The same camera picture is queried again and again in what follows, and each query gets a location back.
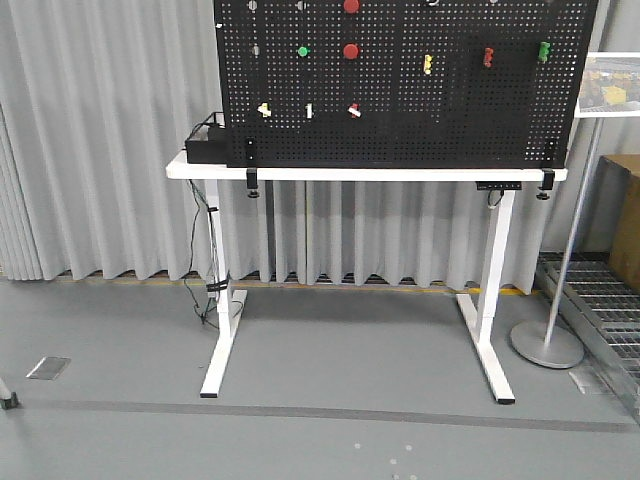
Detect grey stand foot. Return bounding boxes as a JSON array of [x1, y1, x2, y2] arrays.
[[0, 378, 20, 410]]

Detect metal grating platform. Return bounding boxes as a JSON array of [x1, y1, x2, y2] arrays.
[[533, 254, 639, 419]]

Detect red mushroom button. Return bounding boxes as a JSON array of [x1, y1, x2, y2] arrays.
[[343, 0, 361, 14], [343, 43, 360, 60]]

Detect desk height control panel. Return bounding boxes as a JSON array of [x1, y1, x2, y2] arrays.
[[476, 181, 522, 191]]

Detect brown cardboard box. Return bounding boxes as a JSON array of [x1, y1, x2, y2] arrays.
[[601, 154, 639, 294]]

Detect lower red mushroom button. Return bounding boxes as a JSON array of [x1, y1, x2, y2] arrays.
[[343, 43, 360, 60]]

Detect grey sign stand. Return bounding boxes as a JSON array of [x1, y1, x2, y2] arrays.
[[509, 119, 602, 370]]

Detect upper red mushroom button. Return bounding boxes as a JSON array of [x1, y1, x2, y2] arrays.
[[343, 0, 361, 14]]

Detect red lever handle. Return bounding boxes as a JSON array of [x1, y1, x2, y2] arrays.
[[483, 47, 494, 68]]

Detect dangling black cables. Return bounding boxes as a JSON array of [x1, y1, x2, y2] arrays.
[[183, 179, 233, 331]]

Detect green lever handle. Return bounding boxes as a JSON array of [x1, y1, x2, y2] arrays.
[[538, 41, 551, 63]]

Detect poster sign board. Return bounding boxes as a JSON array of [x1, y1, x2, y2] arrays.
[[574, 52, 639, 118]]

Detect yellow lever handle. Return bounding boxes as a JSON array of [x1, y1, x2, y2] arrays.
[[423, 54, 433, 75]]

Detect black perforated pegboard panel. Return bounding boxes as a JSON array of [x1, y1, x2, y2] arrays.
[[214, 1, 598, 169]]

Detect white standing desk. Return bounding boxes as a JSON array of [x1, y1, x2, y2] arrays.
[[166, 150, 568, 405]]

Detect red toggle switch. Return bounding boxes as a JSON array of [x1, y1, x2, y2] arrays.
[[348, 103, 362, 118]]

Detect yellow toggle switch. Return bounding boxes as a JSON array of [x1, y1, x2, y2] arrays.
[[257, 102, 272, 118]]

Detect black electronics box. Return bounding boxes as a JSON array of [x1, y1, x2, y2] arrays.
[[184, 111, 229, 165]]

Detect right black pegboard clamp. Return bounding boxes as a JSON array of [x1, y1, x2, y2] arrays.
[[536, 139, 557, 201]]

